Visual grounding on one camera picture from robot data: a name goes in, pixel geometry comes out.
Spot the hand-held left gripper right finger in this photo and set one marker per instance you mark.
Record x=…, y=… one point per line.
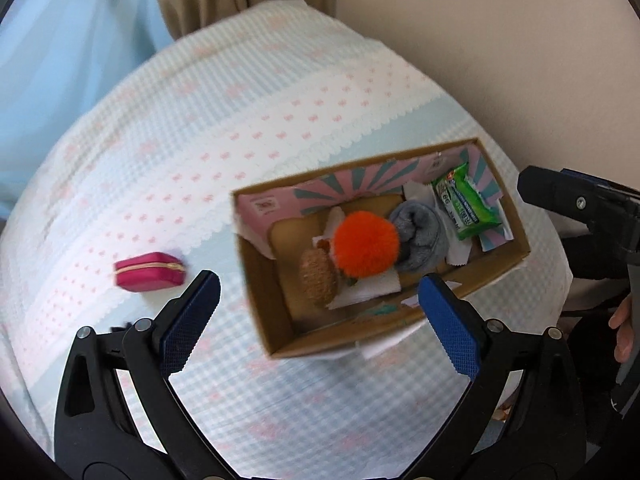
x=450, y=330

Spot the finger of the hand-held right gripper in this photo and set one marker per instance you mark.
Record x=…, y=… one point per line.
x=560, y=195
x=585, y=180

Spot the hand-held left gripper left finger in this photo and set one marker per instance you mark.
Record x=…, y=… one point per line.
x=190, y=320

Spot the pink zip pouch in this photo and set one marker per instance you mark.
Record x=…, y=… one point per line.
x=147, y=272

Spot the patterned cardboard box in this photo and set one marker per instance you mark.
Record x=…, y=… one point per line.
x=272, y=305

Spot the green tissue packet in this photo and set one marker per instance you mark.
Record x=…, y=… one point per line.
x=467, y=205

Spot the grey sock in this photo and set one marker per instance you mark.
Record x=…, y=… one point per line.
x=420, y=240

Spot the orange fluffy pompom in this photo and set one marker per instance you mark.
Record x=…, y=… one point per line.
x=365, y=245

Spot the brown knitted plush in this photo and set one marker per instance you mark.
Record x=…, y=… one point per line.
x=317, y=277

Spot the person's right hand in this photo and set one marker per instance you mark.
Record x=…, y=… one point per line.
x=624, y=330

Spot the person's dark clothing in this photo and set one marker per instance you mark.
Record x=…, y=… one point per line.
x=585, y=385

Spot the checked pastel bed sheet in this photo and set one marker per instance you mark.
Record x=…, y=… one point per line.
x=250, y=110

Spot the light blue hanging cloth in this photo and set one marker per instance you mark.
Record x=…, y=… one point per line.
x=60, y=60

